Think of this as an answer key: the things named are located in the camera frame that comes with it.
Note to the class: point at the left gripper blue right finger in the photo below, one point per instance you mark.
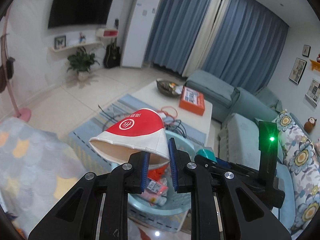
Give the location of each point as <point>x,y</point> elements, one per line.
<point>173,166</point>

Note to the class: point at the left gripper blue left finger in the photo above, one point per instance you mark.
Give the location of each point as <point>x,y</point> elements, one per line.
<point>144,169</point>

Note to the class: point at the red white paper cup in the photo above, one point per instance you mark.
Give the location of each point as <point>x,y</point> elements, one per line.
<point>143,130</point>

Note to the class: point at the teal round object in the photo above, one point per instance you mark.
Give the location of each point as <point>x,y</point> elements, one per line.
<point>206,153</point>

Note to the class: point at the light blue laundry basket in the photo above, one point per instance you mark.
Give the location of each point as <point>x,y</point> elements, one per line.
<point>170,202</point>

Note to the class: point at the orange cardboard box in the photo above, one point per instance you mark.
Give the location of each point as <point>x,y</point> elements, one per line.
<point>192,101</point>

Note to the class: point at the white plastic bottle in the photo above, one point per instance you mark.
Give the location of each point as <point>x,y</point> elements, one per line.
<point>157,199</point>

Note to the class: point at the floral cushion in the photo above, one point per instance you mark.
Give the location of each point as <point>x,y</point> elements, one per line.
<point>302,161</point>

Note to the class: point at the white coffee table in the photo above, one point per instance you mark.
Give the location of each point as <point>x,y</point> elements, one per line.
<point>152,97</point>

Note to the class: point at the dark fruit bowl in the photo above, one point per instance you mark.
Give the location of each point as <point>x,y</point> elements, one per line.
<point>169,88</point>

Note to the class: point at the patterned blue rug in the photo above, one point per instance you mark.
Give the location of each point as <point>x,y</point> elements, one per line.
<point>169,217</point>

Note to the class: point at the brown monkey plush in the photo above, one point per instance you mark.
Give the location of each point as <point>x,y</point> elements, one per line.
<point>310,124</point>

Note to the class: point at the teal sofa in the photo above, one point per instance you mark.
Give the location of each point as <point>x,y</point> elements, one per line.
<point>239,112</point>

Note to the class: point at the black acoustic guitar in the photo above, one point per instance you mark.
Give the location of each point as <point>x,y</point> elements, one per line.
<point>113,55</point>

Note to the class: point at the scallop pattern tablecloth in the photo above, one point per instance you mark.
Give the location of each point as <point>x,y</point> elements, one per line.
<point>37,170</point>

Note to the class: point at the green potted plant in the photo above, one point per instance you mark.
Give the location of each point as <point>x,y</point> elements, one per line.
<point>81,62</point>

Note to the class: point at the blue curtains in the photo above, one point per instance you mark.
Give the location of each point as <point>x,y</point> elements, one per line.
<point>245,52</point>

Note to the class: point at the pink coat rack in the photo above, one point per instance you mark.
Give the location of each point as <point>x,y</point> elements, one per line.
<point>23,113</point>

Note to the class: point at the white standing air conditioner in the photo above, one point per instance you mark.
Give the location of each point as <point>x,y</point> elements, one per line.
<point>138,31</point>

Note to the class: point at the cream sheer curtain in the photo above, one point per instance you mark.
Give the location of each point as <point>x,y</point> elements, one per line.
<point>206,36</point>

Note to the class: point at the brown hanging bag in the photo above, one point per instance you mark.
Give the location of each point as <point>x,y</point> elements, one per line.
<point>3,81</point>

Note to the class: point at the black hanging bag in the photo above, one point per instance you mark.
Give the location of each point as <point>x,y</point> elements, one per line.
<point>10,67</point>

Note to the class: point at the framed wall picture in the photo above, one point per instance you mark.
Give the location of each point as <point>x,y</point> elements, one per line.
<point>297,71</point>

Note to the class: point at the red white wall box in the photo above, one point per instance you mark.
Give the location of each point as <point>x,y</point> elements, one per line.
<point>106,33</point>

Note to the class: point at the white lower wall shelf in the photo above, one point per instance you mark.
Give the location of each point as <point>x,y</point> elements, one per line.
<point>96,43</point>

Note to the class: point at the butterfly picture frame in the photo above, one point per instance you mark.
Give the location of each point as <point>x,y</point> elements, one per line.
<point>59,42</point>

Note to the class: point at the black wall television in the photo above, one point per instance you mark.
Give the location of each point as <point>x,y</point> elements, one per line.
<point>78,12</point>

